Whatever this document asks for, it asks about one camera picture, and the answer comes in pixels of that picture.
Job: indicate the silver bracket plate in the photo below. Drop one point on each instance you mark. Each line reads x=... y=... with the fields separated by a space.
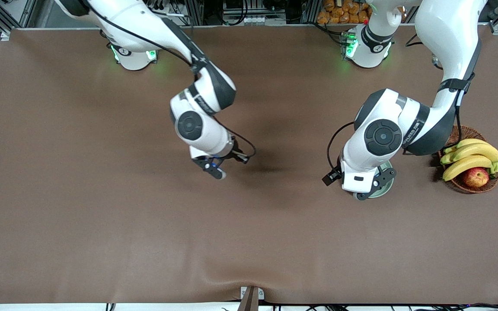
x=261 y=294

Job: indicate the white terminal block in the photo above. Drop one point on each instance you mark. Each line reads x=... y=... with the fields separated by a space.
x=253 y=20

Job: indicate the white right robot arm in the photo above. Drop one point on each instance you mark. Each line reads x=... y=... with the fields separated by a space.
x=132 y=17

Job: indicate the large table cover mat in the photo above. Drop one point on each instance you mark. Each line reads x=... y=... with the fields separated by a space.
x=102 y=216

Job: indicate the red yellow apple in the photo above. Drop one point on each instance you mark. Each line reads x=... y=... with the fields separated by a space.
x=476 y=177

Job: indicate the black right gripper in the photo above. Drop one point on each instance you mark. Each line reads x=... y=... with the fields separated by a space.
x=233 y=154

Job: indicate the pale green round plate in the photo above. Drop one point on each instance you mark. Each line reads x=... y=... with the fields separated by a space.
x=384 y=191

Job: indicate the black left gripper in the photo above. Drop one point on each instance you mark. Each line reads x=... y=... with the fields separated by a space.
x=334 y=172

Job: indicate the bag of orange buns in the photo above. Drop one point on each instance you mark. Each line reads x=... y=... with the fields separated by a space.
x=337 y=15

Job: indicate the yellow banana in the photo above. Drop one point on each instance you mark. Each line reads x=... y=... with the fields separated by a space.
x=478 y=150
x=469 y=142
x=465 y=165

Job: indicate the brown wicker basket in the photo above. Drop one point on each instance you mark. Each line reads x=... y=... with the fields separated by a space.
x=471 y=133

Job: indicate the brown mount bar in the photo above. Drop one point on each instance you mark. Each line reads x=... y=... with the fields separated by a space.
x=250 y=302

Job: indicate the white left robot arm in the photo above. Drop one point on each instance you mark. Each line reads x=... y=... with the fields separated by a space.
x=448 y=30

